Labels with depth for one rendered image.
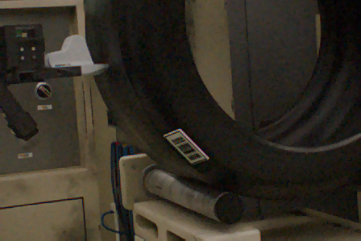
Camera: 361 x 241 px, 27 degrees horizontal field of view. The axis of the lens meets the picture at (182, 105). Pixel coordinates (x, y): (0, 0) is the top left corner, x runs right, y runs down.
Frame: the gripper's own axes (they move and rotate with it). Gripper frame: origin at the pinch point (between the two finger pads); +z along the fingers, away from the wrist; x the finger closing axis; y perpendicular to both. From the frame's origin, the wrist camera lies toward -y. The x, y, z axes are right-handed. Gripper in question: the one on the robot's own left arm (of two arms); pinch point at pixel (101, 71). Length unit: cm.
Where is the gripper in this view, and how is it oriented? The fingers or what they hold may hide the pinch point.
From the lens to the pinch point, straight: 112.4
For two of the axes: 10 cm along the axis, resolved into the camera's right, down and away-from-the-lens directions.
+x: -3.4, -0.2, 9.4
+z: 9.4, -0.8, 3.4
